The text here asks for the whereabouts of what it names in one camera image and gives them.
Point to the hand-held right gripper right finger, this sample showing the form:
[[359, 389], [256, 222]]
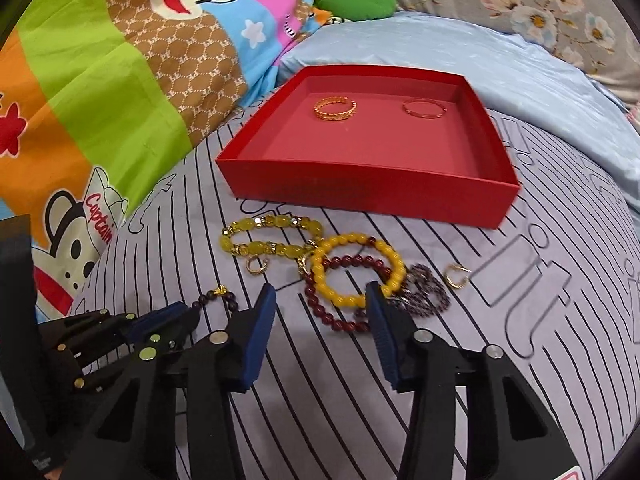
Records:
[[382, 335]]

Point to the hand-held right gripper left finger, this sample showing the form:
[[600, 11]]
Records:
[[255, 340]]

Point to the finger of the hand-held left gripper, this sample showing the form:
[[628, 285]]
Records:
[[125, 342], [165, 314]]

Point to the gold hoop earring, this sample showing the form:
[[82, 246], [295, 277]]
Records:
[[256, 271], [452, 282]]

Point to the red cardboard box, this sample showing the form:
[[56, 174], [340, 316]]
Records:
[[350, 185]]

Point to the grey striped bed sheet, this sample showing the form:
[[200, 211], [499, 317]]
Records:
[[325, 410]]

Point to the cartoon monkey quilt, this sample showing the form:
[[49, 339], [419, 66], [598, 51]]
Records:
[[100, 110]]

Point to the rose gold bangle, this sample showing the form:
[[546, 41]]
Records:
[[423, 118]]

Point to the light blue pillow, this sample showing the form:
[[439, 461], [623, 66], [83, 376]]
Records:
[[525, 70]]

